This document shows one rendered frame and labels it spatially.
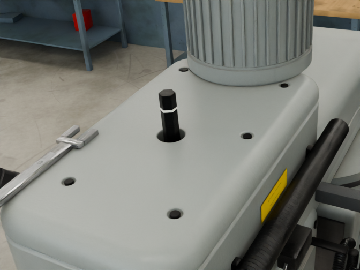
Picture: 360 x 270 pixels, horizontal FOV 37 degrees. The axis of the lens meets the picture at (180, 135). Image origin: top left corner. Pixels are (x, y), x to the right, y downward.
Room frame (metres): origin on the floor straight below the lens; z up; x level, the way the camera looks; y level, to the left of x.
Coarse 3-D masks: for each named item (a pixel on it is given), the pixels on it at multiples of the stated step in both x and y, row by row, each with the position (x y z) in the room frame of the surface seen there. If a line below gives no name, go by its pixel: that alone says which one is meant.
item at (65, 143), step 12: (72, 132) 0.62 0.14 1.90; (96, 132) 0.61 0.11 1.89; (60, 144) 0.59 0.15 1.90; (72, 144) 0.59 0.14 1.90; (84, 144) 0.59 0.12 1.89; (48, 156) 0.56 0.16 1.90; (60, 156) 0.56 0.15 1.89; (36, 168) 0.54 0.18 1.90; (12, 180) 0.52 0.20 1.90; (24, 180) 0.52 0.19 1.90; (0, 192) 0.50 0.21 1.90; (12, 192) 0.49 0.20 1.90; (0, 204) 0.48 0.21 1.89
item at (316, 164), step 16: (336, 128) 0.70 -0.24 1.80; (320, 144) 0.66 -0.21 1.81; (336, 144) 0.67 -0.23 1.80; (304, 160) 0.64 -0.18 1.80; (320, 160) 0.62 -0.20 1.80; (304, 176) 0.59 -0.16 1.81; (320, 176) 0.60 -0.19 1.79; (288, 192) 0.56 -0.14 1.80; (304, 192) 0.56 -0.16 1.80; (288, 208) 0.52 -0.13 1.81; (304, 208) 0.54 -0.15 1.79; (272, 224) 0.50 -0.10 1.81; (288, 224) 0.50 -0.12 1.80; (256, 240) 0.48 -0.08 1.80; (272, 240) 0.47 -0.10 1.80; (256, 256) 0.45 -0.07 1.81; (272, 256) 0.45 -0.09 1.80
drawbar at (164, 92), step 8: (160, 96) 0.59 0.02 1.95; (168, 96) 0.59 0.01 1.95; (160, 104) 0.59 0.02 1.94; (168, 104) 0.59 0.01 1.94; (176, 104) 0.59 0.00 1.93; (168, 112) 0.59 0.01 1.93; (176, 112) 0.59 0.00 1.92; (168, 120) 0.59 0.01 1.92; (176, 120) 0.59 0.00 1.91; (168, 128) 0.59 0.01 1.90; (176, 128) 0.59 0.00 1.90; (168, 136) 0.59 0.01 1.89; (176, 136) 0.59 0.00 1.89
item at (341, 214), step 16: (352, 144) 1.02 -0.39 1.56; (352, 160) 0.96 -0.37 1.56; (336, 176) 0.90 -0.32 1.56; (352, 176) 0.90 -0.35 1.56; (320, 208) 0.86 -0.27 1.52; (336, 208) 0.84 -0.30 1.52; (320, 224) 0.85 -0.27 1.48; (336, 224) 0.83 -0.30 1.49; (352, 224) 0.82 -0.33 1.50; (336, 240) 0.83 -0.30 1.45; (320, 256) 0.85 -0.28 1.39
